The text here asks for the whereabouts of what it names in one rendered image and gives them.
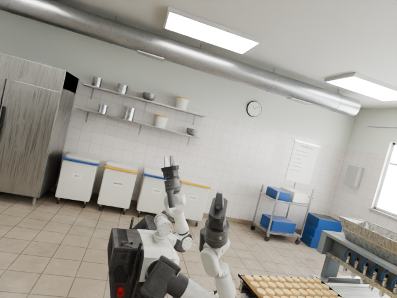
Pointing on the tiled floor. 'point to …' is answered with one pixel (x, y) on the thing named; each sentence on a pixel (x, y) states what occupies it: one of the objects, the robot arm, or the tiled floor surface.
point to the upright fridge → (32, 124)
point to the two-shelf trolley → (285, 217)
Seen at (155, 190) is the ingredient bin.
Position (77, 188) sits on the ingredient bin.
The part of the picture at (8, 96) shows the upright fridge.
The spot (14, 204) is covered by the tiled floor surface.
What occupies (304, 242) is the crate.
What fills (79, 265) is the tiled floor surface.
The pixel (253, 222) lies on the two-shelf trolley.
